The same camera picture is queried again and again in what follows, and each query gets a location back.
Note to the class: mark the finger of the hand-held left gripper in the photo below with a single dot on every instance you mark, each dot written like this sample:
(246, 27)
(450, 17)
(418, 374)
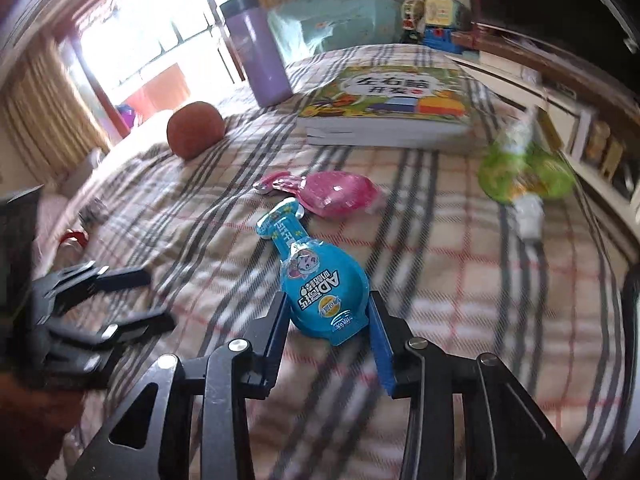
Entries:
(100, 280)
(125, 327)

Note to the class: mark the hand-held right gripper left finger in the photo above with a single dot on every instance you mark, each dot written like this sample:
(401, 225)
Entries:
(276, 332)

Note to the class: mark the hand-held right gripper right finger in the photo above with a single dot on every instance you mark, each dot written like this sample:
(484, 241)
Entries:
(382, 355)

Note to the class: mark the blue drink pouch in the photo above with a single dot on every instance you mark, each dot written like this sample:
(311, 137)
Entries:
(320, 290)

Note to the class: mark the person's left hand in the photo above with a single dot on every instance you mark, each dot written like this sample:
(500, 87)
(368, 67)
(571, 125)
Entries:
(35, 415)

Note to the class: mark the red capped container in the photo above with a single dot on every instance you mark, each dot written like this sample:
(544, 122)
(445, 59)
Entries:
(74, 238)

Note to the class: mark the plaid blanket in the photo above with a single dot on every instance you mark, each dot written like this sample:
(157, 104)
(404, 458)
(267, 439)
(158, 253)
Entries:
(450, 260)

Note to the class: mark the pink drink pouch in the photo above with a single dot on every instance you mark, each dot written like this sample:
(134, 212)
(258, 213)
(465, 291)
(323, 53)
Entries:
(335, 192)

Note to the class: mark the beige patterned curtain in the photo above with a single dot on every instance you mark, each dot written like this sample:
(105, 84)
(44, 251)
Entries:
(45, 115)

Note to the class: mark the brown round ball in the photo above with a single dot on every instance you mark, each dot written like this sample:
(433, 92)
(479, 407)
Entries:
(195, 130)

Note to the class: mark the green spouted drink pouch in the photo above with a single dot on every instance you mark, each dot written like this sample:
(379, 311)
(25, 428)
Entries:
(520, 170)

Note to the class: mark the children's picture book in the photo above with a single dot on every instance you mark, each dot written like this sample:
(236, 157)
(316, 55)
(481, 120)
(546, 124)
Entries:
(385, 95)

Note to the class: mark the purple water bottle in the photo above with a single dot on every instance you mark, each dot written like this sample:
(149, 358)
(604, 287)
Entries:
(260, 55)

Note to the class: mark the wooden cup toy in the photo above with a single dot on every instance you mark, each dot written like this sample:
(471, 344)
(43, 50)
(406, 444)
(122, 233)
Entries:
(597, 140)

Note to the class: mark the light blue tissue pack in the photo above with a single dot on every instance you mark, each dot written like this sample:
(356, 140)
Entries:
(335, 25)

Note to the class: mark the cream television stand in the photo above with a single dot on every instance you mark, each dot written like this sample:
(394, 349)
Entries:
(565, 95)

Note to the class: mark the toy cash register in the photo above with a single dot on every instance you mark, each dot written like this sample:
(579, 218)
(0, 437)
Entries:
(445, 22)

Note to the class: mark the wooden frame toy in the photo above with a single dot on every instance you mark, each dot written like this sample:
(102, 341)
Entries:
(614, 160)

